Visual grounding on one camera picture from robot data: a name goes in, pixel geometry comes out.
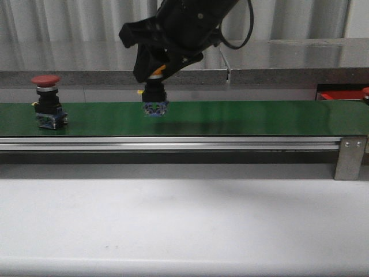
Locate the red plastic bin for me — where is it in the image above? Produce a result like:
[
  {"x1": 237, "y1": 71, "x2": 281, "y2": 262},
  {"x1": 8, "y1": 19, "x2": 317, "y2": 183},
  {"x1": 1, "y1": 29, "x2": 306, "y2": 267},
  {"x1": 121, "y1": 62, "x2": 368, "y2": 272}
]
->
[{"x1": 318, "y1": 90, "x2": 366, "y2": 100}]

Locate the green conveyor belt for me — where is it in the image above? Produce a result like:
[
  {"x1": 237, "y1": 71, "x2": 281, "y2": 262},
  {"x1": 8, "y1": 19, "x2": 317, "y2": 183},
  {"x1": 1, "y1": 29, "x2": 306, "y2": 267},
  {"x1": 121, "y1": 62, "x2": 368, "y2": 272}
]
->
[{"x1": 1, "y1": 100, "x2": 368, "y2": 137}]

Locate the right steel counter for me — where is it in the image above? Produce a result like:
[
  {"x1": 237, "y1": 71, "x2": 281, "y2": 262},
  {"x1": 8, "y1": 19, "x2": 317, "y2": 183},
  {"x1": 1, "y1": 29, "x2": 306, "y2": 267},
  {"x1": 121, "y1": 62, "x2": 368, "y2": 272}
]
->
[{"x1": 221, "y1": 38, "x2": 368, "y2": 86}]

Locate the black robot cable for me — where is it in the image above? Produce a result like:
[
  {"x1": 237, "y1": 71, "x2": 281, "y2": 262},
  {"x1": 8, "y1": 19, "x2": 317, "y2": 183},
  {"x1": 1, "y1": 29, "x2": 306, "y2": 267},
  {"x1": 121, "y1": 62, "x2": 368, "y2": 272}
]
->
[{"x1": 214, "y1": 0, "x2": 254, "y2": 50}]

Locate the steel counter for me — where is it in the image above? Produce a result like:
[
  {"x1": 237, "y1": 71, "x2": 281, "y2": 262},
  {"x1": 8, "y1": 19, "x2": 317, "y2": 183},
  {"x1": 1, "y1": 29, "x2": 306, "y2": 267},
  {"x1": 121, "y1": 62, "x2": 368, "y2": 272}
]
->
[
  {"x1": 0, "y1": 40, "x2": 230, "y2": 87},
  {"x1": 221, "y1": 38, "x2": 368, "y2": 86}
]

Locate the yellow mushroom push button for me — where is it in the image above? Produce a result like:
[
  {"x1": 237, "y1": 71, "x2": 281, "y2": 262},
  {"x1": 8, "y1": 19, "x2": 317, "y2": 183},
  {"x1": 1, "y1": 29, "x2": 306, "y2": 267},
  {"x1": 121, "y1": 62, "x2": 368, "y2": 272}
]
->
[{"x1": 141, "y1": 65, "x2": 168, "y2": 117}]

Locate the grey pleated curtain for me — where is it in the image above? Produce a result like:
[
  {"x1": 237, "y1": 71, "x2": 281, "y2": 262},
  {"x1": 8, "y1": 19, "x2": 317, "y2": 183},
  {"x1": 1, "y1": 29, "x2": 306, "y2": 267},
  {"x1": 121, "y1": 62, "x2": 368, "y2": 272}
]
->
[{"x1": 1, "y1": 1, "x2": 351, "y2": 42}]

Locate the left steel counter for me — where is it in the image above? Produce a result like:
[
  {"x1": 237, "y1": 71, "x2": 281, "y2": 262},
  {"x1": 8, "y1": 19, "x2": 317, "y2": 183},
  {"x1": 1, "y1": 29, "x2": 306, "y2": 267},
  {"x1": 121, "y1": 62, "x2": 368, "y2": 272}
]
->
[{"x1": 0, "y1": 40, "x2": 230, "y2": 87}]

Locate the steel conveyor support bracket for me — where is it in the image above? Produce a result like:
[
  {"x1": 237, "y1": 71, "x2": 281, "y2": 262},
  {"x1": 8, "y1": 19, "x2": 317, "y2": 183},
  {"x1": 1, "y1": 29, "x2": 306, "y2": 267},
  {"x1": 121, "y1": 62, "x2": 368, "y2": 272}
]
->
[{"x1": 334, "y1": 137, "x2": 367, "y2": 181}]

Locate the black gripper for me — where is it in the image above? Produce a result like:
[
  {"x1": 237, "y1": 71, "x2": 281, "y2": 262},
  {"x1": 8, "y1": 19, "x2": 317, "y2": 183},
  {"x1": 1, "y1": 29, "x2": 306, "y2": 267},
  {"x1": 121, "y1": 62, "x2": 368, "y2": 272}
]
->
[{"x1": 119, "y1": 0, "x2": 237, "y2": 83}]

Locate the aluminium conveyor side rail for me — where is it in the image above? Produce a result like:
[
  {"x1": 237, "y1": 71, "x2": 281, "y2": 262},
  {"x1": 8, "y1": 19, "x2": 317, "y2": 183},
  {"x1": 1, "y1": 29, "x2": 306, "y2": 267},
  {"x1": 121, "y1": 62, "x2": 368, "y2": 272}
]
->
[{"x1": 1, "y1": 137, "x2": 341, "y2": 151}]

